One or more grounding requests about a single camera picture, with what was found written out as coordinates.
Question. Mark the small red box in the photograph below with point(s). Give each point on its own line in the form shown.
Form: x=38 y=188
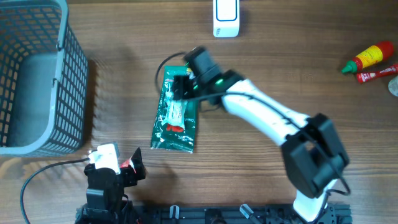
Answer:
x=369 y=76

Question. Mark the green 3M glove package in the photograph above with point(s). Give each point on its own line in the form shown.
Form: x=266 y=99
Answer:
x=173 y=138

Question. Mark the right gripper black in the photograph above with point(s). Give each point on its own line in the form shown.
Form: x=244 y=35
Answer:
x=181 y=86

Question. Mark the grey plastic mesh basket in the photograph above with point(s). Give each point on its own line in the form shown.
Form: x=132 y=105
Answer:
x=44 y=77

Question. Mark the green lid jar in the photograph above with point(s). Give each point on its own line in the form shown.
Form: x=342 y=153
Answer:
x=393 y=86

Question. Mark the light green wipes packet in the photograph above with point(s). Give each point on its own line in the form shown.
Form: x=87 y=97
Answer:
x=175 y=115

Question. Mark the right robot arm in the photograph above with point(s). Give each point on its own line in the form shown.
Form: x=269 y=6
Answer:
x=313 y=153

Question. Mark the white barcode scanner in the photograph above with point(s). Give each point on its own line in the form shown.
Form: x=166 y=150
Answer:
x=226 y=18

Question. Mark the red chili sauce bottle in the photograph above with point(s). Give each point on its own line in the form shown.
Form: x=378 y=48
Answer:
x=371 y=56

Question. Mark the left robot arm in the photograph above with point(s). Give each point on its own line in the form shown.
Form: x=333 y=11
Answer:
x=106 y=200

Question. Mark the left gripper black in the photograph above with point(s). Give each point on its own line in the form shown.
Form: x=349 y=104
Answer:
x=132 y=178

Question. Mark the small red sachet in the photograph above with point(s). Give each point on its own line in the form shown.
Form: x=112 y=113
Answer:
x=128 y=163

